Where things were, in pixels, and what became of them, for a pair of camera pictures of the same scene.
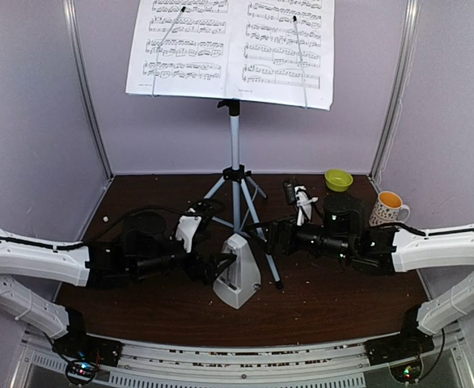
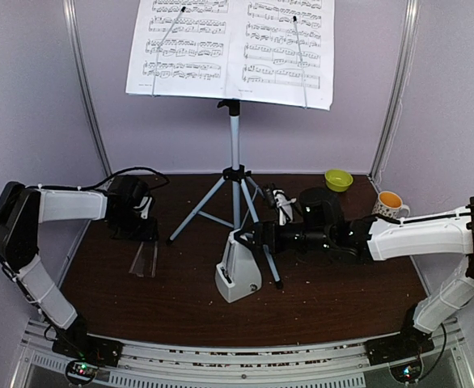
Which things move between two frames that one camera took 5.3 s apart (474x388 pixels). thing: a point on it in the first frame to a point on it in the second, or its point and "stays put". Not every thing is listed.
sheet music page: x=198 y=55 stays put
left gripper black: x=209 y=272 to x=148 y=234
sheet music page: x=264 y=63 stays put
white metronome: x=238 y=279 stays put
